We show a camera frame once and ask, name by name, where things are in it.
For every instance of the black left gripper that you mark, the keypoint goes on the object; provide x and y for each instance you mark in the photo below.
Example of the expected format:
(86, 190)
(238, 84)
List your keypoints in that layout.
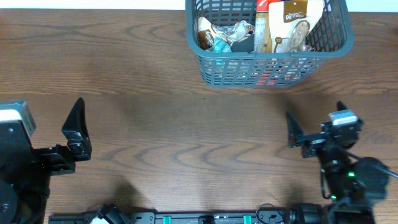
(60, 160)

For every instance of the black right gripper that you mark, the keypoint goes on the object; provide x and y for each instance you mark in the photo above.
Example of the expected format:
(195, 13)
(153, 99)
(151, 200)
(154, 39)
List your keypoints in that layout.
(319, 140)

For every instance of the beige Paritree snack bag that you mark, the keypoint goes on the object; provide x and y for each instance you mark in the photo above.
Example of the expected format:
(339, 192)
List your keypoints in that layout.
(291, 21)

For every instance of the spaghetti packet orange and tan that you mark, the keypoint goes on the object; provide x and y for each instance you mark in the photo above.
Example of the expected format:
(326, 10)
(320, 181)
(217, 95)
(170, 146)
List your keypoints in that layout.
(262, 35)

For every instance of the teal white snack packet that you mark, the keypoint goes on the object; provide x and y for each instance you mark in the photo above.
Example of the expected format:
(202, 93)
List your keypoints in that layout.
(219, 46)

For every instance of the beige Paritree dried food bag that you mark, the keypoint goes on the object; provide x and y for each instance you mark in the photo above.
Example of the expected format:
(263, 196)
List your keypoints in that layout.
(210, 34)

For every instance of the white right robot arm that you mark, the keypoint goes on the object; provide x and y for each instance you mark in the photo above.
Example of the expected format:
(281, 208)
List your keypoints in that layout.
(354, 184)

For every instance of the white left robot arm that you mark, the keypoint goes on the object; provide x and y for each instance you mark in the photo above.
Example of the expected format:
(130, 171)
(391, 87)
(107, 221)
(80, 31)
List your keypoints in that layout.
(25, 170)

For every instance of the grey plastic basket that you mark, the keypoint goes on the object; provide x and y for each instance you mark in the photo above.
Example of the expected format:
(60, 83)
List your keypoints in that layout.
(332, 37)

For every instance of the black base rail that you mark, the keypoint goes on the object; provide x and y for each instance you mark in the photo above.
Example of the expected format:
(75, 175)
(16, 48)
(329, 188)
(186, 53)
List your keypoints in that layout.
(266, 214)

